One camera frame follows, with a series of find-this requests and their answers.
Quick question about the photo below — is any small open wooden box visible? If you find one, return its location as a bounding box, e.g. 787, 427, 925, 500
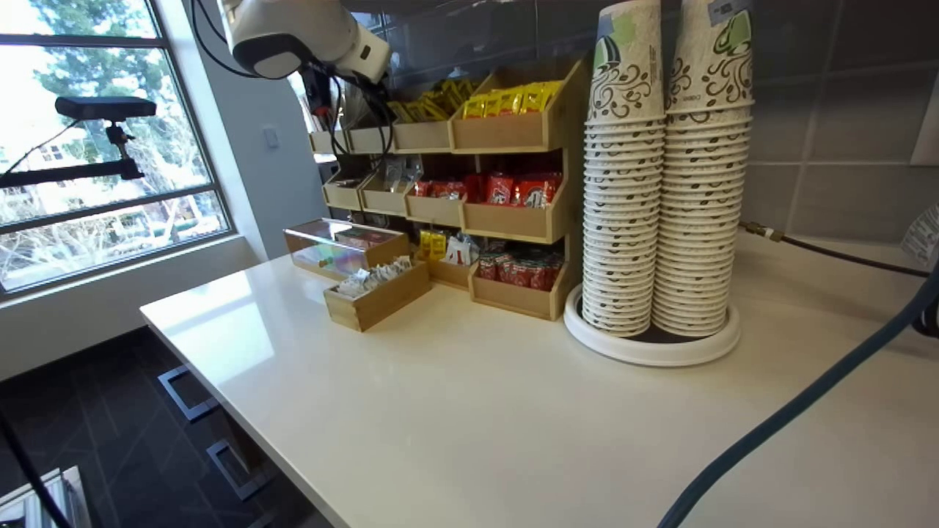
320, 254, 435, 334

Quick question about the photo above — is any large window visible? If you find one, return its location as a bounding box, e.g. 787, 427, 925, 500
0, 0, 238, 301

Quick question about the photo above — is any thick dark power cable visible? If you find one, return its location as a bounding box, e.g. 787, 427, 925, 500
653, 257, 939, 528

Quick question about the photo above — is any yellow condiment packet pile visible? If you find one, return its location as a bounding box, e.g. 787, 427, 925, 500
417, 224, 452, 264

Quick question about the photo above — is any grey metal floor bracket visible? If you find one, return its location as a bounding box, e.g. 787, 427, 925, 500
156, 362, 226, 425
204, 437, 288, 505

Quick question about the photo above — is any white sugar packet pile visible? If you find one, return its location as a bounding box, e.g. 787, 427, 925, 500
334, 254, 420, 301

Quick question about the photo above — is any yellow sweetener packet pile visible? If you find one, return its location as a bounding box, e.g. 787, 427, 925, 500
388, 79, 476, 126
457, 79, 567, 122

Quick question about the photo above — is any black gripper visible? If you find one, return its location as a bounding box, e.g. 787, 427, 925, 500
332, 72, 394, 129

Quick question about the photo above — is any wooden tea box clear lid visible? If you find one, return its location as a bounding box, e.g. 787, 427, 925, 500
282, 214, 413, 285

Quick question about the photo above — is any thin black cable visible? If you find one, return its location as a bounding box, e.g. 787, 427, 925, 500
739, 220, 932, 282

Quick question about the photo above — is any crumpled clear plastic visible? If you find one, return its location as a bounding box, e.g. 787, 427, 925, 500
897, 198, 939, 270

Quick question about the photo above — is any white condiment packet pile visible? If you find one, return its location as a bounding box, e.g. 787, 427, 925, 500
444, 232, 485, 270

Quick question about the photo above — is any bamboo tiered organizer shelf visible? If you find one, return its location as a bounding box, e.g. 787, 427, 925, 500
316, 54, 592, 326

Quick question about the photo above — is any red snack packet pile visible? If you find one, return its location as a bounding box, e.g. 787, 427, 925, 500
482, 169, 567, 210
408, 172, 491, 205
476, 248, 567, 293

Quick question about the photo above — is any black camera on stand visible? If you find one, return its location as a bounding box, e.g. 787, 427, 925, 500
53, 92, 159, 126

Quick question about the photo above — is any white round cup base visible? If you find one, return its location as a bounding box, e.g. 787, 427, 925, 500
561, 282, 744, 373

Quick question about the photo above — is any clear snack packet pile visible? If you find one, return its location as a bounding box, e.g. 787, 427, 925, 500
375, 155, 420, 192

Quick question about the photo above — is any white floor frame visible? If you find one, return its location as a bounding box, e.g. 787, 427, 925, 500
0, 463, 97, 528

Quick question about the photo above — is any printed paper cup stack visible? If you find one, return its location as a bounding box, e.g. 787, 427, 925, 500
652, 0, 756, 342
580, 0, 672, 339

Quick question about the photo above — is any black floor cable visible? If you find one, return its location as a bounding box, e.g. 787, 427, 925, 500
0, 417, 75, 528

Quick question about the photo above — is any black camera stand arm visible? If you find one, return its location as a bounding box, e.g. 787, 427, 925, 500
0, 117, 149, 192

